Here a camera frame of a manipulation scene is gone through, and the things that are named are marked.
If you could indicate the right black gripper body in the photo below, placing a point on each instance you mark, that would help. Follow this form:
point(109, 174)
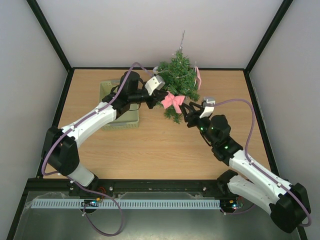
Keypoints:
point(193, 119)

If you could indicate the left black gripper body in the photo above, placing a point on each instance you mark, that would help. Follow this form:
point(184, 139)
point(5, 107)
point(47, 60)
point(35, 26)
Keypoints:
point(155, 97)

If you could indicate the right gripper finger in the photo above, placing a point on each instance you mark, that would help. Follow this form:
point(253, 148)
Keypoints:
point(187, 112)
point(195, 107)

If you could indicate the pink ornaments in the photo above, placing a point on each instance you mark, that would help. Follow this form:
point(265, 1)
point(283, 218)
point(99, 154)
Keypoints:
point(173, 100)

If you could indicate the pink felt triangle ornament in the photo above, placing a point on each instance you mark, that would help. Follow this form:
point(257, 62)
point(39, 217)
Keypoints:
point(198, 79)

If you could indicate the small green christmas tree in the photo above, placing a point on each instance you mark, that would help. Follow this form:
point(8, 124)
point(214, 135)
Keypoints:
point(179, 76)

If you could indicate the green plastic basket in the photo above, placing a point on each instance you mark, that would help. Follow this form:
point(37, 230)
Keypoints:
point(129, 120)

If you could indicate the silver star ornament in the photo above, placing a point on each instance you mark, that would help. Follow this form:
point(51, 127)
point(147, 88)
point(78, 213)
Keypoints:
point(180, 49)

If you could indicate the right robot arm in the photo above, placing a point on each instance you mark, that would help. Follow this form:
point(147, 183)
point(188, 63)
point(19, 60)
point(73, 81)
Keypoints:
point(287, 204)

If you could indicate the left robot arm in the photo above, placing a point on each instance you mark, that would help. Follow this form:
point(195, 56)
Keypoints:
point(60, 149)

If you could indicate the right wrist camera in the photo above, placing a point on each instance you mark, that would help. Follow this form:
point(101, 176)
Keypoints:
point(208, 104)

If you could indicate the white slotted cable duct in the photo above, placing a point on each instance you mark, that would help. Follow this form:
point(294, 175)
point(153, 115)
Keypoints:
point(128, 204)

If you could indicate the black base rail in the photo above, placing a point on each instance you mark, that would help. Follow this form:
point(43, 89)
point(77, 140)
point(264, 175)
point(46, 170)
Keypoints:
point(113, 187)

